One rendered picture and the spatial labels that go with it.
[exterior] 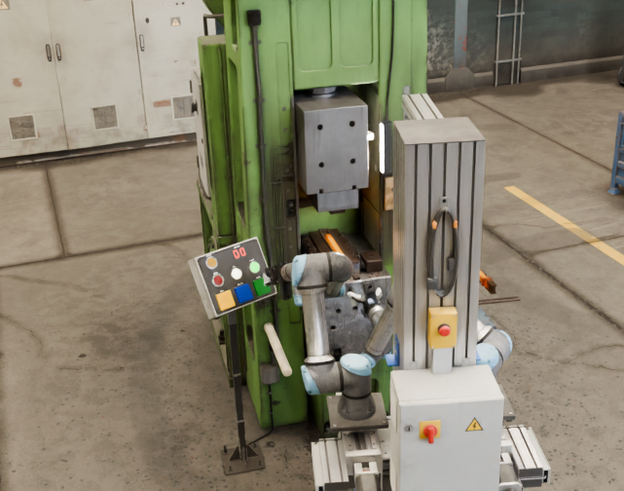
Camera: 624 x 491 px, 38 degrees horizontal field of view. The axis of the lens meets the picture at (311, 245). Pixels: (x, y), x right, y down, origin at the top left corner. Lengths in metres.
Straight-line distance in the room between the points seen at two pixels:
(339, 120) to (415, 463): 1.72
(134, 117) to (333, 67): 5.40
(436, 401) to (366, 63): 1.87
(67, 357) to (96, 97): 4.04
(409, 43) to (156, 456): 2.43
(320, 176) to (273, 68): 0.54
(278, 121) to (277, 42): 0.36
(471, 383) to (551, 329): 2.89
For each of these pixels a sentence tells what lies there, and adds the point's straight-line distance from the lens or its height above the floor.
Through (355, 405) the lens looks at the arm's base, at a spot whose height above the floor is 0.88.
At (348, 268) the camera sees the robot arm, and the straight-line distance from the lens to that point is 3.48.
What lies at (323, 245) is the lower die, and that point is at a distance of 4.60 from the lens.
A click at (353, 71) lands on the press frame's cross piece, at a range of 4.26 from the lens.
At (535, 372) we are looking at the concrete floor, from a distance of 5.47.
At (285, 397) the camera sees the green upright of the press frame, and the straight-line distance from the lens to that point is 4.87.
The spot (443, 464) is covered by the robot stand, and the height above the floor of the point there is 0.99.
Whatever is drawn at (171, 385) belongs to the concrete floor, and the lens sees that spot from 5.40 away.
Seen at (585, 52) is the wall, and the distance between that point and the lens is 12.10.
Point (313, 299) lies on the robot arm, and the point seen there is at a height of 1.28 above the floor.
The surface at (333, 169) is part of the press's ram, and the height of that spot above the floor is 1.47.
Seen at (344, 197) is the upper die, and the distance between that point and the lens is 4.27.
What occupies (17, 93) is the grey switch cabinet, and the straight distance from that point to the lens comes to 9.28.
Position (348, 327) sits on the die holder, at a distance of 4.51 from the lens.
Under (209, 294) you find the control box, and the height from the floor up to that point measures 1.05.
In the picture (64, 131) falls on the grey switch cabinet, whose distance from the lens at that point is 9.38.
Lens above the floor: 2.89
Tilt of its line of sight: 24 degrees down
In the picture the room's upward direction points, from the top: 2 degrees counter-clockwise
